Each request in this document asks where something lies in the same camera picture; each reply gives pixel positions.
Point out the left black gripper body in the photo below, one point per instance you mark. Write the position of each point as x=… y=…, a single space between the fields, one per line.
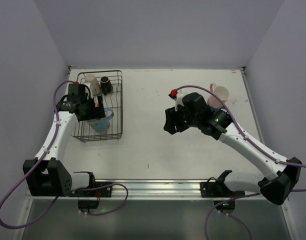
x=99 y=107

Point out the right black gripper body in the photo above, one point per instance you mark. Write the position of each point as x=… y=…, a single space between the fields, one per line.
x=176 y=120

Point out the light blue handled cup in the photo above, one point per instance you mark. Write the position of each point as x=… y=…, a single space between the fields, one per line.
x=103 y=124

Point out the dark blue mug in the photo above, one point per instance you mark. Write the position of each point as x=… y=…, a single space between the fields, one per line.
x=215 y=109

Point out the pink mug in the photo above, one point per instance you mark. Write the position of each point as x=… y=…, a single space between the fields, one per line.
x=221 y=92

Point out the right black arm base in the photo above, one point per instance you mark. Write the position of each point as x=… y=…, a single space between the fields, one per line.
x=214 y=188

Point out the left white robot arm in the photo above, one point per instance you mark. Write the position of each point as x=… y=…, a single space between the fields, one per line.
x=46 y=175

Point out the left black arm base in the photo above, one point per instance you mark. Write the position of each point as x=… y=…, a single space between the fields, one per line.
x=90 y=199

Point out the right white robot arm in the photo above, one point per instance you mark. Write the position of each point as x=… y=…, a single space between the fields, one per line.
x=278 y=174

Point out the beige cup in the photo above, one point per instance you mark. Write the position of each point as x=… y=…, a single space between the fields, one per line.
x=94 y=85

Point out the black cup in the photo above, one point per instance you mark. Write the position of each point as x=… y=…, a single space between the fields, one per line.
x=106 y=86

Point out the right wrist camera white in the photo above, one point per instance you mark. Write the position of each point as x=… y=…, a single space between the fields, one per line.
x=177 y=96

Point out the black wire dish rack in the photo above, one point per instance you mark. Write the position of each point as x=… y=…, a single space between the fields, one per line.
x=113 y=100

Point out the aluminium mounting rail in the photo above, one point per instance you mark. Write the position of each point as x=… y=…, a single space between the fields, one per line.
x=162 y=188

